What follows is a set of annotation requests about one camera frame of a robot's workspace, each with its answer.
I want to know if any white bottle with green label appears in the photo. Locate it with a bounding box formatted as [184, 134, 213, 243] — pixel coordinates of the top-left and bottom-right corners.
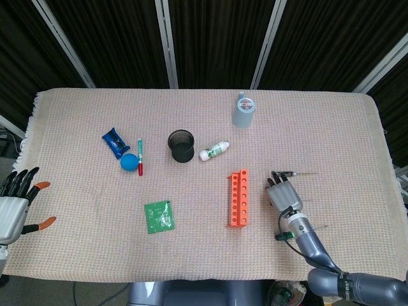
[199, 140, 230, 161]

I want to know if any grey robot torso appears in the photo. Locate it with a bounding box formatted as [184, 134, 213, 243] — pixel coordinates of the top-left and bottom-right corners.
[127, 279, 275, 306]

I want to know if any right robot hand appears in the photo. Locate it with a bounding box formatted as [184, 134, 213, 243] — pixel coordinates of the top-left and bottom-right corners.
[265, 171, 303, 213]

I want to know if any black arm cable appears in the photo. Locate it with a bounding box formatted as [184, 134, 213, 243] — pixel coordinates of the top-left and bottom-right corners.
[274, 206, 344, 275]

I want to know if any dark pleated curtain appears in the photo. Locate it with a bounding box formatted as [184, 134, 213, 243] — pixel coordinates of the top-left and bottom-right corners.
[0, 0, 408, 166]

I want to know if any grey aluminium frame post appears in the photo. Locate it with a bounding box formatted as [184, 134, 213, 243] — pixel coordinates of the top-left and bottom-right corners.
[353, 30, 408, 94]
[31, 0, 96, 89]
[250, 0, 288, 90]
[155, 0, 179, 89]

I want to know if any beige woven tablecloth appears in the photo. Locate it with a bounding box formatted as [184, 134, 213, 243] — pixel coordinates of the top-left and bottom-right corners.
[1, 87, 407, 283]

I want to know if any black labelled arm strap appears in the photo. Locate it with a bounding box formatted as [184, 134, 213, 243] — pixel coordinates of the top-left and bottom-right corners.
[337, 270, 353, 302]

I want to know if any orange test tube rack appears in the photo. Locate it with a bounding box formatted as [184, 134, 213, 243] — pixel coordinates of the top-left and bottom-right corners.
[225, 168, 250, 229]

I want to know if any blue foam ball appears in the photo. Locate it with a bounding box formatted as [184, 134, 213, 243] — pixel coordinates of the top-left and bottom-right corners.
[120, 153, 140, 172]

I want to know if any green marker with red cap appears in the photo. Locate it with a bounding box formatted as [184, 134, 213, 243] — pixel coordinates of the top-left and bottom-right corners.
[136, 137, 145, 177]

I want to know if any blue snack packet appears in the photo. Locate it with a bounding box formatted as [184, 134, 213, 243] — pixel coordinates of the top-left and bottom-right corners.
[101, 127, 131, 159]

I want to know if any light blue plastic cup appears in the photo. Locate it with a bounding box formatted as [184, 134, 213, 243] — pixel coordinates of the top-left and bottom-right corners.
[231, 91, 258, 129]

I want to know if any grey aluminium frame bar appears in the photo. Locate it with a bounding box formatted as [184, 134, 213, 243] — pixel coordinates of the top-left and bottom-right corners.
[0, 114, 26, 140]

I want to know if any green tea packet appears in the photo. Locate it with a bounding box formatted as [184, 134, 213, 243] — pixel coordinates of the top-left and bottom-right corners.
[143, 200, 175, 235]

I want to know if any bin with wrappers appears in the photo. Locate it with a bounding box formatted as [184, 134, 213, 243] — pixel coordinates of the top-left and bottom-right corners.
[266, 279, 323, 306]

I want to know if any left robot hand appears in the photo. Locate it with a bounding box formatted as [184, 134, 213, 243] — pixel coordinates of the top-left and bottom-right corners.
[0, 166, 57, 246]

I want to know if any black mesh pen cup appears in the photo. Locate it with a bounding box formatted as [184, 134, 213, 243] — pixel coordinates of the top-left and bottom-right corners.
[167, 129, 196, 164]

